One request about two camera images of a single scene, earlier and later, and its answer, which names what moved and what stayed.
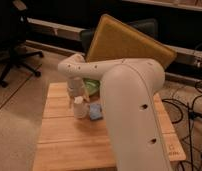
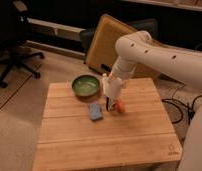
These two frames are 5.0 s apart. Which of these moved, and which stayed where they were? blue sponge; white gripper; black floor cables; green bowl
Moved: white gripper
Stayed: black floor cables; green bowl; blue sponge
